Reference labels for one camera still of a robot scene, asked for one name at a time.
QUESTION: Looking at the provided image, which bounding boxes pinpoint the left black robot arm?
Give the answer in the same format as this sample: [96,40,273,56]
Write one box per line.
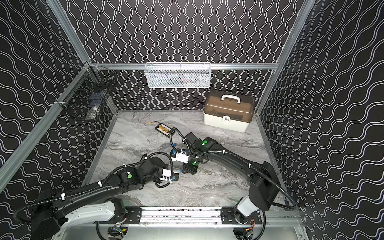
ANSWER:
[13,152,179,240]

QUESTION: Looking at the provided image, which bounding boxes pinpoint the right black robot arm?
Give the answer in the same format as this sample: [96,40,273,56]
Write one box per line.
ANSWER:
[169,128,299,218]

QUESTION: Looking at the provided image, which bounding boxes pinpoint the brown lid white toolbox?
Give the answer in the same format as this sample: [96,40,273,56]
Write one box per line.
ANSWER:
[204,90,256,133]

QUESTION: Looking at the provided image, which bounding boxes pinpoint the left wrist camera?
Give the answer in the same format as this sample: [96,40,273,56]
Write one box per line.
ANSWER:
[160,169,180,184]

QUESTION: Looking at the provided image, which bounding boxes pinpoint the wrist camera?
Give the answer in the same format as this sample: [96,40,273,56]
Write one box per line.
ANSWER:
[170,150,190,164]
[160,169,180,184]

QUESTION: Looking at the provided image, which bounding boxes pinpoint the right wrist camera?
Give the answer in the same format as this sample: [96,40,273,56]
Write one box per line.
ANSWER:
[170,150,190,164]

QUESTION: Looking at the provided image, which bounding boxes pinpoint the aluminium front rail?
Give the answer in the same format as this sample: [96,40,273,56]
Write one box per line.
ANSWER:
[59,206,304,227]

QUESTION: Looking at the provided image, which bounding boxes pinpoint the black battery pack with cable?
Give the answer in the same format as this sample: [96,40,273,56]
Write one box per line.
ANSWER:
[149,121,171,137]

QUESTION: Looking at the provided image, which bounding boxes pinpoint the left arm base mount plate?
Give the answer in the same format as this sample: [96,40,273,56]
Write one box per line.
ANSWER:
[99,207,142,225]

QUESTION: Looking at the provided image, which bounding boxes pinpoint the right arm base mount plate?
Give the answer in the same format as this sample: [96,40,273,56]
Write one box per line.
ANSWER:
[220,207,262,225]

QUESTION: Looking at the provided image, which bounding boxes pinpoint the white mesh wall basket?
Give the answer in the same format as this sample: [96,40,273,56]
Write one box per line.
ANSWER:
[144,62,212,89]

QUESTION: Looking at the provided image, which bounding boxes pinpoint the black wire wall basket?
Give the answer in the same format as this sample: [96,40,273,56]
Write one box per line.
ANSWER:
[58,64,118,121]

